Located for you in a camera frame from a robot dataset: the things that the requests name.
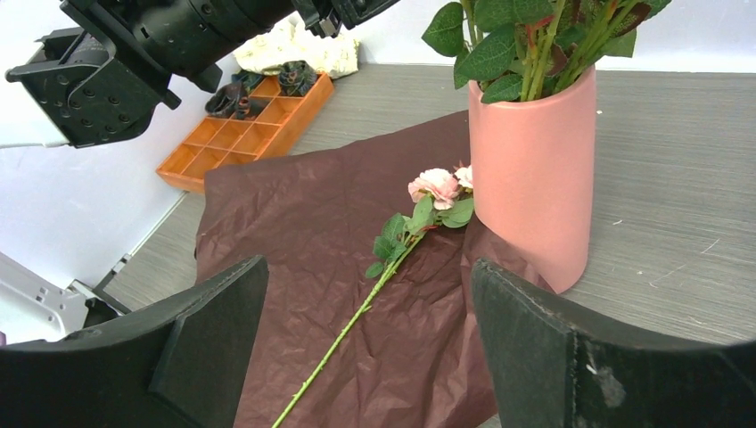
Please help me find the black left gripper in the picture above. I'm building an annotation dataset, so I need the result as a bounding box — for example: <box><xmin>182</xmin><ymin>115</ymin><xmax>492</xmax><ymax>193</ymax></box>
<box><xmin>292</xmin><ymin>0</ymin><xmax>399</xmax><ymax>37</ymax></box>

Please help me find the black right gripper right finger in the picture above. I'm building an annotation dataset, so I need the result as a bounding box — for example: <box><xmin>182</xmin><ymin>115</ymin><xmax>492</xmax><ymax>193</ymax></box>
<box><xmin>471</xmin><ymin>259</ymin><xmax>755</xmax><ymax>427</ymax></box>

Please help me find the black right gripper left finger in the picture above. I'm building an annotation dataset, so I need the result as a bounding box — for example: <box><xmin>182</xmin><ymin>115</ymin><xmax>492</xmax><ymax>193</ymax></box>
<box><xmin>1</xmin><ymin>256</ymin><xmax>268</xmax><ymax>427</ymax></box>

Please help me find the pink rose stem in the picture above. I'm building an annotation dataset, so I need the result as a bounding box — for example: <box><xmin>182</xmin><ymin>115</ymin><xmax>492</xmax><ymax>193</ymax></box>
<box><xmin>422</xmin><ymin>0</ymin><xmax>669</xmax><ymax>104</ymax></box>
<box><xmin>273</xmin><ymin>164</ymin><xmax>474</xmax><ymax>427</ymax></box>

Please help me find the maroon and red wrapping paper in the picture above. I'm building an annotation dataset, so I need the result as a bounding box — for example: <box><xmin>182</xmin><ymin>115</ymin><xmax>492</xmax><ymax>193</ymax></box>
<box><xmin>196</xmin><ymin>111</ymin><xmax>538</xmax><ymax>428</ymax></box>

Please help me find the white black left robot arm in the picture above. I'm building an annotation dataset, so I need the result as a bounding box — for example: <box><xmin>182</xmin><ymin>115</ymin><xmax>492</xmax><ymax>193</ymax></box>
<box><xmin>4</xmin><ymin>0</ymin><xmax>390</xmax><ymax>148</ymax></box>

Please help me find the pink cylindrical vase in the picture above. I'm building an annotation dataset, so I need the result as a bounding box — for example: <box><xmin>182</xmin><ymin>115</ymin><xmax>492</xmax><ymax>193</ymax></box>
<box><xmin>468</xmin><ymin>67</ymin><xmax>597</xmax><ymax>293</ymax></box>

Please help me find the cream patterned cloth bag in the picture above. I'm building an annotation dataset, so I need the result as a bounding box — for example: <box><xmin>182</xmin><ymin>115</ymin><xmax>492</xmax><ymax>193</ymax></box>
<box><xmin>233</xmin><ymin>20</ymin><xmax>360</xmax><ymax>79</ymax></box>

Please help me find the dark rolled fabric top right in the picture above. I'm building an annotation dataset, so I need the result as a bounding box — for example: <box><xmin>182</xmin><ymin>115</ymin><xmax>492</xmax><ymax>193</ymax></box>
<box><xmin>278</xmin><ymin>60</ymin><xmax>318</xmax><ymax>97</ymax></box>

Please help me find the dark rolled fabric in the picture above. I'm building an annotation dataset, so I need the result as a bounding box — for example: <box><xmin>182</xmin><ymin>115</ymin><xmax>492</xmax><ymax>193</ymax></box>
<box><xmin>233</xmin><ymin>97</ymin><xmax>270</xmax><ymax>120</ymax></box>
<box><xmin>231</xmin><ymin>70</ymin><xmax>266</xmax><ymax>93</ymax></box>
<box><xmin>278</xmin><ymin>60</ymin><xmax>318</xmax><ymax>97</ymax></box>
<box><xmin>204</xmin><ymin>81</ymin><xmax>247</xmax><ymax>119</ymax></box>

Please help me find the dark rolled fabric top left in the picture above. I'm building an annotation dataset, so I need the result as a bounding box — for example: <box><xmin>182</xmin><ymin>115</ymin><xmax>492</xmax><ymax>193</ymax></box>
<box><xmin>231</xmin><ymin>70</ymin><xmax>266</xmax><ymax>93</ymax></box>

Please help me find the dark rolled fabric middle left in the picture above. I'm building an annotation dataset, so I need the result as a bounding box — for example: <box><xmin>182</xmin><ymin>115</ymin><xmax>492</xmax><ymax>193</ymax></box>
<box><xmin>204</xmin><ymin>81</ymin><xmax>247</xmax><ymax>119</ymax></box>

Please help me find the orange compartment tray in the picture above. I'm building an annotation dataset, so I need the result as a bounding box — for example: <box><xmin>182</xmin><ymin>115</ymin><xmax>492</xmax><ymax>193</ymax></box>
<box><xmin>156</xmin><ymin>73</ymin><xmax>334</xmax><ymax>193</ymax></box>

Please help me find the aluminium rail frame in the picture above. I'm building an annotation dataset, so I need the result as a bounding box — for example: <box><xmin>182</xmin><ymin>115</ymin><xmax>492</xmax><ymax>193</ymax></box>
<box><xmin>0</xmin><ymin>188</ymin><xmax>190</xmax><ymax>347</ymax></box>

